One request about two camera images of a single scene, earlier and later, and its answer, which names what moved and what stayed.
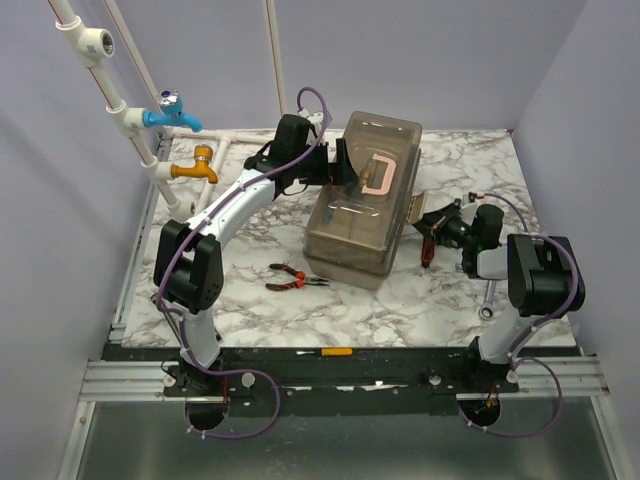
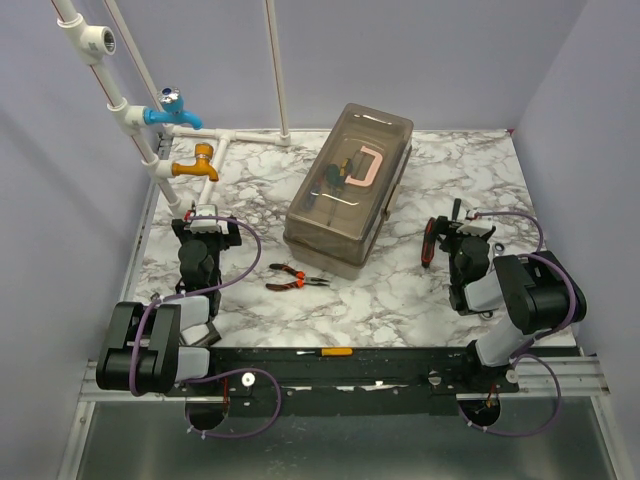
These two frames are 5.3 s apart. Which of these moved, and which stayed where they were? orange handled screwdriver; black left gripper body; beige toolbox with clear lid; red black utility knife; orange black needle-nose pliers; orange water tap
Moved: black left gripper body; beige toolbox with clear lid
Stayed: orange black needle-nose pliers; orange handled screwdriver; orange water tap; red black utility knife
